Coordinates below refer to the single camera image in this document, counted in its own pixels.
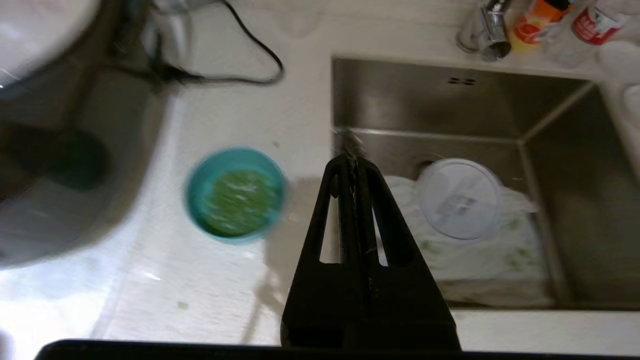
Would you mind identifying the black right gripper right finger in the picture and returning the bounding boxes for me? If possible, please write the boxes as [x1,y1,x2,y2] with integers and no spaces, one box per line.
[356,159,462,350]

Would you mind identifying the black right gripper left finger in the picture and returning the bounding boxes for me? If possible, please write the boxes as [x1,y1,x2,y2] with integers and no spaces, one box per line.
[281,154,371,350]

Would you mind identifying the teal bowl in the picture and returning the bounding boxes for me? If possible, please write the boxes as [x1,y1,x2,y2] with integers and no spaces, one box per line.
[184,146,288,245]

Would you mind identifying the white round lid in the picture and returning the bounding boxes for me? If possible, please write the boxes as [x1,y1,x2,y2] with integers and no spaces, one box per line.
[416,158,503,240]

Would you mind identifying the black rice cooker body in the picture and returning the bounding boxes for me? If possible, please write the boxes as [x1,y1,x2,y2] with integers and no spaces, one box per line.
[0,0,173,271]

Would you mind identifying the white inner pot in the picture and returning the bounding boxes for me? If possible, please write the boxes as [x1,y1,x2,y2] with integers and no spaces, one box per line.
[0,0,103,88]

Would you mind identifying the white plastic bag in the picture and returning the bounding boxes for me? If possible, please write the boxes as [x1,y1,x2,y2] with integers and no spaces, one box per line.
[382,175,551,303]

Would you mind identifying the chopped green bits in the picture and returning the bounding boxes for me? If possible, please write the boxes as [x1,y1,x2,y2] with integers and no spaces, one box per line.
[204,170,281,237]

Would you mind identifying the steel sink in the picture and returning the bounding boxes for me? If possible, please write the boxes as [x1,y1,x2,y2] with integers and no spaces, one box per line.
[331,56,640,310]

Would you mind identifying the chrome faucet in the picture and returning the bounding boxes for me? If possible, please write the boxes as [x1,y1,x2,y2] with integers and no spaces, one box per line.
[456,0,512,62]

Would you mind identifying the red-label bottle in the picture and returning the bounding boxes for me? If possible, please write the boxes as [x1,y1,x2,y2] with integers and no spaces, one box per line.
[570,0,628,46]

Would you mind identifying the black power cord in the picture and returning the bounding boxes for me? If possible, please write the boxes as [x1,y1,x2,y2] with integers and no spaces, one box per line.
[150,0,285,86]

